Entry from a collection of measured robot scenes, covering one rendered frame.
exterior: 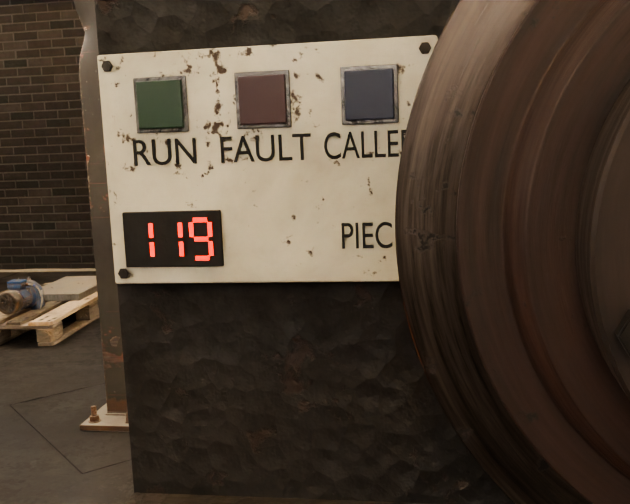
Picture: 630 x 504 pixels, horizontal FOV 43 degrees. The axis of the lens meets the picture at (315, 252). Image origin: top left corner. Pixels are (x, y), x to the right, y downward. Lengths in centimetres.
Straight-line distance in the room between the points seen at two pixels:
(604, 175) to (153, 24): 39
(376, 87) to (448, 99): 14
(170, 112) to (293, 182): 11
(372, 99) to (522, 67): 17
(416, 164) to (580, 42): 11
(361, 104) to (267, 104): 7
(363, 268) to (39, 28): 693
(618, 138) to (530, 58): 8
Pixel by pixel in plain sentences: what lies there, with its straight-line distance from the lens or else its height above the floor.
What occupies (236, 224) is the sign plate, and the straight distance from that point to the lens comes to 62.
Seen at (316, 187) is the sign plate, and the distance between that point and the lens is 60.
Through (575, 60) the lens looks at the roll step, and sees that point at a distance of 43.
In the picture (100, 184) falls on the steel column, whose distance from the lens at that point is 330.
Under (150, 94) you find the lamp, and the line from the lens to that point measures 63.
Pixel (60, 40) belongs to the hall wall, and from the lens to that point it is 737.
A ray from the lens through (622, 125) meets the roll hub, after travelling 38.
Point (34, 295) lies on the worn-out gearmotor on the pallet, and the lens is 515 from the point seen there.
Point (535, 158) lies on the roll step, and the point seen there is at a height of 116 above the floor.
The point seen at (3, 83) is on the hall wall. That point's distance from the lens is 761.
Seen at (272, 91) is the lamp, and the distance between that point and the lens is 60.
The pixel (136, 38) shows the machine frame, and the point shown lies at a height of 125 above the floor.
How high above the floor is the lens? 118
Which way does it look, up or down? 9 degrees down
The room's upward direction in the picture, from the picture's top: 2 degrees counter-clockwise
